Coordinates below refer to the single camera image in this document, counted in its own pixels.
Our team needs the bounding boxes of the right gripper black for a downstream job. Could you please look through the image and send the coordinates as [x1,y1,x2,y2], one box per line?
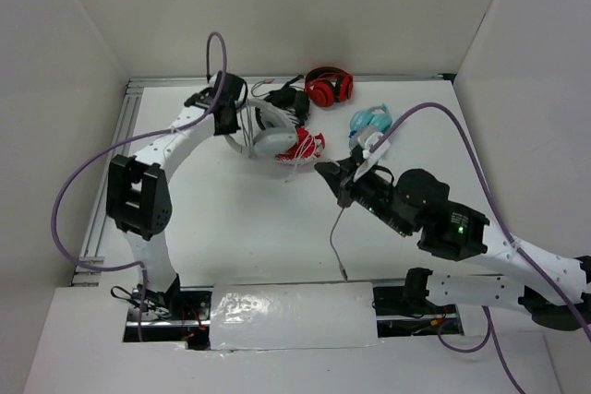
[313,154,412,236]

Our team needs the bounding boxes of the grey headphone cable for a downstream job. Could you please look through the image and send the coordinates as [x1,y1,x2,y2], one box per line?
[239,102,350,282]

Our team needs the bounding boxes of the white grey headphones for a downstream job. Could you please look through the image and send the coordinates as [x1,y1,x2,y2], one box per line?
[224,99,299,159]

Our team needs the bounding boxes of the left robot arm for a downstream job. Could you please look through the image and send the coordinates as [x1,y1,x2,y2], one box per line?
[106,73,247,319]

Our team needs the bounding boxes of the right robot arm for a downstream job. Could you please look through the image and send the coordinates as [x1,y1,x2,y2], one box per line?
[314,159,590,331]

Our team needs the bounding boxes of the red white headphones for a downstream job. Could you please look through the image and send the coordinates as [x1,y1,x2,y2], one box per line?
[275,127,326,183]

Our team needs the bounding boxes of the red black headphones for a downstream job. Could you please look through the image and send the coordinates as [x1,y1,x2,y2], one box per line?
[304,66,354,108]

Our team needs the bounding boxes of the white taped cover plate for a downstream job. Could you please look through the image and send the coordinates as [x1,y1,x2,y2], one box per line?
[209,282,379,351]

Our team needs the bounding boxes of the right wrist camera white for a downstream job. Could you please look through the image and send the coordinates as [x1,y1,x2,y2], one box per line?
[353,131,391,182]

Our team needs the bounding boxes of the teal headphones blue cable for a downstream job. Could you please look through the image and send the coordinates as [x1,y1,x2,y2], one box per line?
[347,103,396,146]

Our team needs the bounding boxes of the black headset with cable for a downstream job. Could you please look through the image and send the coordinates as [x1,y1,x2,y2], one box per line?
[250,75,310,127]

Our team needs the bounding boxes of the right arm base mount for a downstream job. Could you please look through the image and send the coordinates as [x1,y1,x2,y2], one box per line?
[372,283,464,339]

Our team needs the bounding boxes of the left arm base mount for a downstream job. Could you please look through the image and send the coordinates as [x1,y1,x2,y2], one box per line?
[110,285,212,351]

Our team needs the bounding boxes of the aluminium frame rail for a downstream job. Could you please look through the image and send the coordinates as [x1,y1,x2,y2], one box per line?
[79,76,464,286]

